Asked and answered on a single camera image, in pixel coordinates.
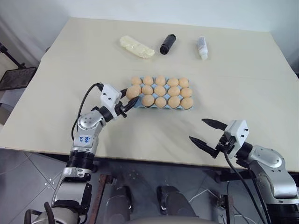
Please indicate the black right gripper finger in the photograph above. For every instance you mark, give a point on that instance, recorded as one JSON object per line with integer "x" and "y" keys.
{"x": 202, "y": 145}
{"x": 214, "y": 123}

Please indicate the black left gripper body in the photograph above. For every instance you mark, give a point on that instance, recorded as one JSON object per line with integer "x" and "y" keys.
{"x": 121, "y": 109}

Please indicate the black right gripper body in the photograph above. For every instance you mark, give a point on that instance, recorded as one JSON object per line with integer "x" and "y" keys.
{"x": 223, "y": 144}

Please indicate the tan egg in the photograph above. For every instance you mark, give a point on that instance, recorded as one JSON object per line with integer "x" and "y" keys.
{"x": 183, "y": 82}
{"x": 187, "y": 102}
{"x": 174, "y": 102}
{"x": 148, "y": 80}
{"x": 133, "y": 91}
{"x": 136, "y": 80}
{"x": 147, "y": 89}
{"x": 160, "y": 102}
{"x": 159, "y": 90}
{"x": 160, "y": 80}
{"x": 186, "y": 92}
{"x": 173, "y": 82}
{"x": 148, "y": 100}
{"x": 173, "y": 91}

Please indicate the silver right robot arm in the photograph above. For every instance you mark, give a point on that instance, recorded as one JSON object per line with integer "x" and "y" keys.
{"x": 271, "y": 168}

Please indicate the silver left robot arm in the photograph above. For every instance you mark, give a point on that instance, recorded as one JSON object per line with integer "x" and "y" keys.
{"x": 85, "y": 142}

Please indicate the light blue egg tray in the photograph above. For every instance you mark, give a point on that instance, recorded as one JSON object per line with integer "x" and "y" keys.
{"x": 140, "y": 107}

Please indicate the cream plastic-wrapped packet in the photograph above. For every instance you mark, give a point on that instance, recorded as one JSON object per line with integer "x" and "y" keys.
{"x": 136, "y": 47}

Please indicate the black cylindrical bottle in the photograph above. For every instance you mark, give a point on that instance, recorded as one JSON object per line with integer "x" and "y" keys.
{"x": 167, "y": 44}

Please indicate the rusty metal bar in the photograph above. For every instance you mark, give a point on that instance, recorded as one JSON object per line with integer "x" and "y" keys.
{"x": 230, "y": 210}
{"x": 100, "y": 196}

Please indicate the clear bottle with white cap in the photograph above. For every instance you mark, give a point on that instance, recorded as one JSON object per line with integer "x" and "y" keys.
{"x": 202, "y": 47}

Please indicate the light grey robot torso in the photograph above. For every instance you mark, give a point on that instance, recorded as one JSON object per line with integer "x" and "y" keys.
{"x": 163, "y": 220}

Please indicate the black mesh plate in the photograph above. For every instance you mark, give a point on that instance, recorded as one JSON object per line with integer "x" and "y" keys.
{"x": 16, "y": 78}

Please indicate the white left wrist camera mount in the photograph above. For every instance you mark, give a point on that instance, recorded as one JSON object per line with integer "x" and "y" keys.
{"x": 109, "y": 95}

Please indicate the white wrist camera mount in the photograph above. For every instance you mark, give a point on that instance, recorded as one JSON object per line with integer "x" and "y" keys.
{"x": 237, "y": 135}
{"x": 109, "y": 95}

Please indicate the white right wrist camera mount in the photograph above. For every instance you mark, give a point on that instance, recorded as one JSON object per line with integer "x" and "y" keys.
{"x": 237, "y": 135}

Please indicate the black table frame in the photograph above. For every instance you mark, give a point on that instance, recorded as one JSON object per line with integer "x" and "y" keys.
{"x": 163, "y": 163}

